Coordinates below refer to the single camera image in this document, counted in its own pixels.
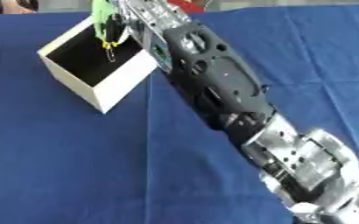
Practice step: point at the green toy with yellow keyring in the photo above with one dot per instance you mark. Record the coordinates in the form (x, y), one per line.
(102, 16)

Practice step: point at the white box with black inside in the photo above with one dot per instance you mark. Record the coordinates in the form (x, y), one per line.
(111, 84)

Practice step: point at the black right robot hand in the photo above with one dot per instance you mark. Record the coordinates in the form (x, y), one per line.
(118, 27)

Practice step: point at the person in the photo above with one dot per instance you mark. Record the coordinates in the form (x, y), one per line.
(186, 5)
(15, 6)

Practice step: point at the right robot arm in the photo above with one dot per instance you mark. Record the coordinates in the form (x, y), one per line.
(223, 81)

